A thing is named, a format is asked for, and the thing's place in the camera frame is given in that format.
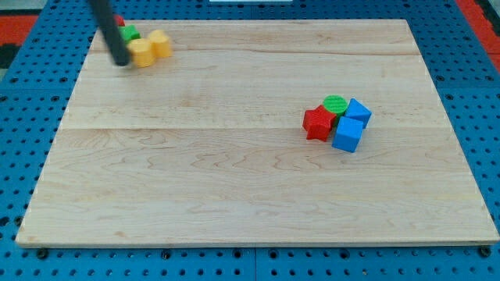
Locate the green circle block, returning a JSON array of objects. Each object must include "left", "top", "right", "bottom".
[{"left": 323, "top": 95, "right": 348, "bottom": 126}]

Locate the red circle block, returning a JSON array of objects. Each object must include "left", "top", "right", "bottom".
[{"left": 114, "top": 14, "right": 126, "bottom": 27}]

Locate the yellow heart block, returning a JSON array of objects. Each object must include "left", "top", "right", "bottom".
[{"left": 148, "top": 30, "right": 173, "bottom": 58}]

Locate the blue triangle block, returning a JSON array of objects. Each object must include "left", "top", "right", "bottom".
[{"left": 345, "top": 98, "right": 372, "bottom": 129}]

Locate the blue cube block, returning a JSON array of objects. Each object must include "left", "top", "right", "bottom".
[{"left": 331, "top": 116, "right": 363, "bottom": 152}]

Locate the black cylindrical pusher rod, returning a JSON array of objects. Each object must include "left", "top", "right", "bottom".
[{"left": 88, "top": 0, "right": 130, "bottom": 66}]

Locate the yellow hexagon block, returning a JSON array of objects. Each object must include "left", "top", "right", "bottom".
[{"left": 127, "top": 38, "right": 156, "bottom": 68}]

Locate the green star block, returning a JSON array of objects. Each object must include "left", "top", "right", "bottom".
[{"left": 119, "top": 25, "right": 141, "bottom": 44}]

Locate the light wooden board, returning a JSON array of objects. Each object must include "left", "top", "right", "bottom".
[{"left": 16, "top": 20, "right": 499, "bottom": 248}]

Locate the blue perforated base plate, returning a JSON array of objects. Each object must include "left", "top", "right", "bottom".
[{"left": 1, "top": 0, "right": 499, "bottom": 280}]

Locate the red star block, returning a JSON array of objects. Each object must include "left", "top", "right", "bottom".
[{"left": 302, "top": 105, "right": 337, "bottom": 141}]

